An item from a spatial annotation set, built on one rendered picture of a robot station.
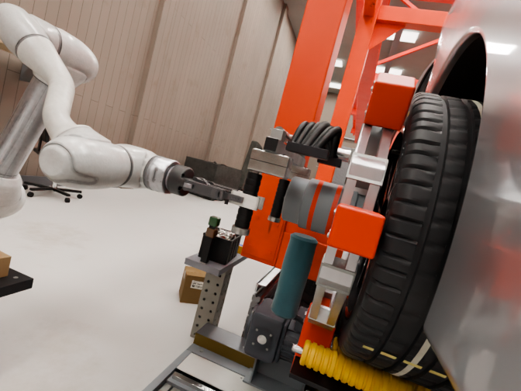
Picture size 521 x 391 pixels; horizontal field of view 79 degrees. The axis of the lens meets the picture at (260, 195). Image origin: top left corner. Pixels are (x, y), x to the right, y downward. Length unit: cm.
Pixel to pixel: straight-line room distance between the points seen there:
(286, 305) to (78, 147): 71
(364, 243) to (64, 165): 56
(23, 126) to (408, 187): 122
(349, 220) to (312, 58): 100
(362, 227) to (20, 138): 118
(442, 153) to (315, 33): 97
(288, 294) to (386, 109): 61
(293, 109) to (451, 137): 84
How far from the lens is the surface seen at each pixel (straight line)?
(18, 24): 119
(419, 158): 59
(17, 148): 140
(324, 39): 145
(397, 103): 69
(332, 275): 62
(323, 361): 82
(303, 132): 70
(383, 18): 368
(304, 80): 140
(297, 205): 82
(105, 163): 73
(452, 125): 66
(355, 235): 52
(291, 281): 100
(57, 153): 71
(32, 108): 135
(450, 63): 103
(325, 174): 325
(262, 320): 122
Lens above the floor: 90
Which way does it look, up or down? 4 degrees down
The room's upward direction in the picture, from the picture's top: 15 degrees clockwise
